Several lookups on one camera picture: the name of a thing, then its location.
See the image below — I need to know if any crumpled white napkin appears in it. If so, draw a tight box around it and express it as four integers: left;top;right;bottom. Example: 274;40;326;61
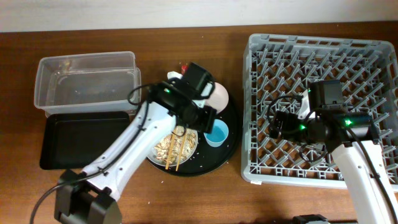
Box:
167;71;183;82

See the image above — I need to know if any grey dishwasher rack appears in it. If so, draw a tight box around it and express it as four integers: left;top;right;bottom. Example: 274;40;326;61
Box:
241;34;397;189

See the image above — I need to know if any grey plate with rice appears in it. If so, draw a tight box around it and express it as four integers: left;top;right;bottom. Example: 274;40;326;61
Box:
147;126;198;167

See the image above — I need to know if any black rectangular tray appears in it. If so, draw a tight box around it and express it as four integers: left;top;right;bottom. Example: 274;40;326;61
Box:
39;111;130;170

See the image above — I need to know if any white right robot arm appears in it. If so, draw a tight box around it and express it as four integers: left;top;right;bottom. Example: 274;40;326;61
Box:
269;110;397;223

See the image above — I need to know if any round black serving tray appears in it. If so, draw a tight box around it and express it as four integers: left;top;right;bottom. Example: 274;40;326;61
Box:
147;93;242;177

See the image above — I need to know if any red snack wrapper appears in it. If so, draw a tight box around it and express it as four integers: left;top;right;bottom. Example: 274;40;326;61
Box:
181;65;188;75

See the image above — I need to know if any clear plastic bin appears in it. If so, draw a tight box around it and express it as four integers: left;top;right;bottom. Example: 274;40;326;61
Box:
34;51;141;116

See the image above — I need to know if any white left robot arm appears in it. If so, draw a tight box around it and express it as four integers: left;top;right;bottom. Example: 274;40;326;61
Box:
54;78;216;223

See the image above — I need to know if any light blue cup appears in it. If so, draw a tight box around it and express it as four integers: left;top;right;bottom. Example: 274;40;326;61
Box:
204;119;229;147

